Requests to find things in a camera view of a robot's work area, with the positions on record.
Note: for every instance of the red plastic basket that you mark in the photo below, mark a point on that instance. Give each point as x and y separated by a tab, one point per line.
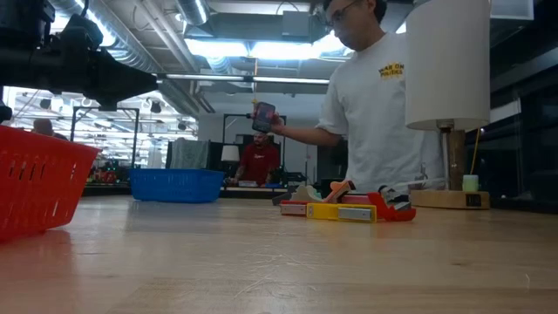
39	183

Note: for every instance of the green wipes canister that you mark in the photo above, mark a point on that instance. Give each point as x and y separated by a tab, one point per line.
470	183

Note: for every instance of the blue plastic basket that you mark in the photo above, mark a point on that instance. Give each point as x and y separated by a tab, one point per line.
174	185

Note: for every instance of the dark smartphone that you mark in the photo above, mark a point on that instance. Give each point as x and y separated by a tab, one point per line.
263	117

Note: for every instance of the grey cloth cover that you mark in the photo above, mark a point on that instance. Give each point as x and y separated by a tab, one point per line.
189	152

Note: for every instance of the ceiling strip light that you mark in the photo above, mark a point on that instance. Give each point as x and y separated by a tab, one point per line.
209	77

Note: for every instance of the small white lamp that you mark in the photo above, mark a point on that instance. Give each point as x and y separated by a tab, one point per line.
230	153

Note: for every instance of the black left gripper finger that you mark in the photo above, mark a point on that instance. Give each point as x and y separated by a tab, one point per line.
122	91
117	72

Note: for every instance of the grey staple remover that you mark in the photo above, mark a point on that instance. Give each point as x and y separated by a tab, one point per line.
307	194

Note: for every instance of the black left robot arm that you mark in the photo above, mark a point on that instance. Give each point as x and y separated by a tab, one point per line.
17	65

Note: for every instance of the black cabinet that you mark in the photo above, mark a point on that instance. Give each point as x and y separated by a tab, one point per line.
331	161

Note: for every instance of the white shade wooden base lamp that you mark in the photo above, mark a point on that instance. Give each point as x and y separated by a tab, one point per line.
447	65

